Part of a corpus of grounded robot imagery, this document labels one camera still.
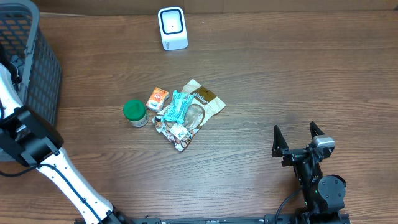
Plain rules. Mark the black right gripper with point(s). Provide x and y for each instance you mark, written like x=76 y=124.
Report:
x=280 y=149

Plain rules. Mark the beige brown snack pouch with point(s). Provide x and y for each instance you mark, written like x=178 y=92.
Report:
x=204 y=105

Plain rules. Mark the teal snack bar wrapper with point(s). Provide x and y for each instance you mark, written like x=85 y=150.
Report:
x=178 y=107

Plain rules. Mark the orange tissue pack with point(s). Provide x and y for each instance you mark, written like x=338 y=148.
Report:
x=157 y=99

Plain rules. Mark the green lidded jar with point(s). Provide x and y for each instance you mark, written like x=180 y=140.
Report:
x=136 y=113

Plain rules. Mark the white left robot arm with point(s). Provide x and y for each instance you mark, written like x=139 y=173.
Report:
x=65 y=186

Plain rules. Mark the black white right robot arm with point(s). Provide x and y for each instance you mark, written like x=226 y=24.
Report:
x=323 y=195

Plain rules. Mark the white barcode scanner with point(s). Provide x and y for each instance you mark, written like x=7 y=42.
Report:
x=173 y=29

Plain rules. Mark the dark grey mesh basket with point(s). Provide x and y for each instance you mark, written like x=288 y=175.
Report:
x=31 y=79

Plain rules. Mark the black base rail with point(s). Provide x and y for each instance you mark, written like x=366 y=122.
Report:
x=267 y=219

